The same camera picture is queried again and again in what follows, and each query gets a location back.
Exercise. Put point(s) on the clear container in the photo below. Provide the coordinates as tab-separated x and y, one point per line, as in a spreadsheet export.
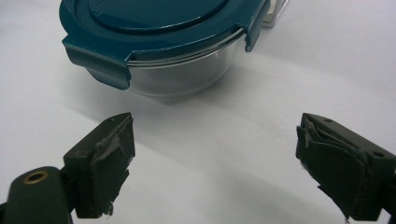
274	14

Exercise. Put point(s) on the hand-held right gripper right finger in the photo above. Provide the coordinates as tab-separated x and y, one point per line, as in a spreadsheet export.
342	174

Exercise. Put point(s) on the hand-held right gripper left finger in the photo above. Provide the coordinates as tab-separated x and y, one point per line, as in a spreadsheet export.
99	168

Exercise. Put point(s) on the round glass container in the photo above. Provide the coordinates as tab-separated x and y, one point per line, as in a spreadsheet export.
183	77

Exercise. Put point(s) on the glass container with teal lid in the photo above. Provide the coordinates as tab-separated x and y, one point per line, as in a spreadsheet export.
149	28

